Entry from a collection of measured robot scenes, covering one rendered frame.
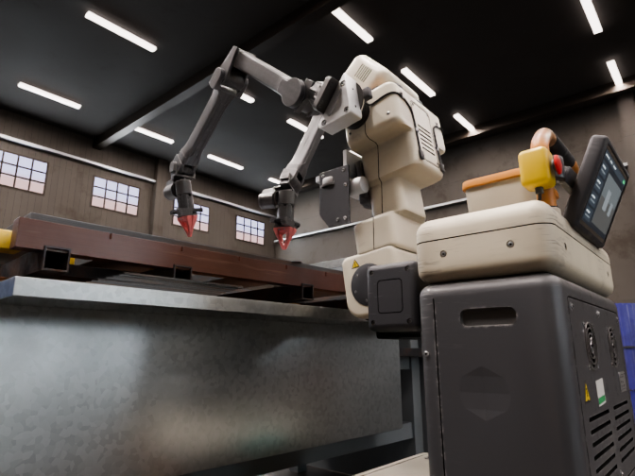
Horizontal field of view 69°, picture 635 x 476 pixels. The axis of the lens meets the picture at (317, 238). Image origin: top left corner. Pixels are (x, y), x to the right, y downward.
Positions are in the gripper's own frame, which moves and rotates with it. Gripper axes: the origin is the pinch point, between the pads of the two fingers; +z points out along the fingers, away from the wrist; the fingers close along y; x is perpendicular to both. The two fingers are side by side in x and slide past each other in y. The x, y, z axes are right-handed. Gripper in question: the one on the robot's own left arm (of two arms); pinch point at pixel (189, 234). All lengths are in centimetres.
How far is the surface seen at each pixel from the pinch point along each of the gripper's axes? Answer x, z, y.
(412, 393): 39, 75, -69
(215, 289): 55, 19, 31
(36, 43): -734, -440, -219
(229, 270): 42.2, 15.0, 17.0
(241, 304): 62, 23, 30
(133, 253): 42, 8, 43
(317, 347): 47, 42, -8
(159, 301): 62, 19, 50
